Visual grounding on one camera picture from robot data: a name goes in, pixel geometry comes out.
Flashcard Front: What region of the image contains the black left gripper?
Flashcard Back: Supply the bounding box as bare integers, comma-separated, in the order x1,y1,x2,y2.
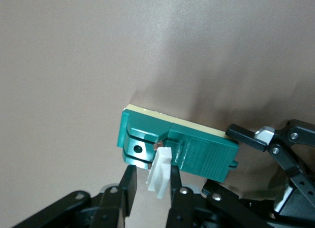
280,185,315,224

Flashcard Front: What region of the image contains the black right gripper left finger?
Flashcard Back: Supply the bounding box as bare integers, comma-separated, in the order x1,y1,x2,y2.
12,165,138,228

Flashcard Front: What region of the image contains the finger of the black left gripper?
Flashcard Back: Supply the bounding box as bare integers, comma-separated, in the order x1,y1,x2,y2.
202,179,224,191
225,119,315,189

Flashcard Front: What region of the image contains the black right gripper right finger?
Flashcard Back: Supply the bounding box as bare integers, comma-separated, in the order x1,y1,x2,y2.
166,165,271,228

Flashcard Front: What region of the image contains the green load switch white handle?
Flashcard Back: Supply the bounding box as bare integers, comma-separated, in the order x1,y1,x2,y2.
116,104,240,200

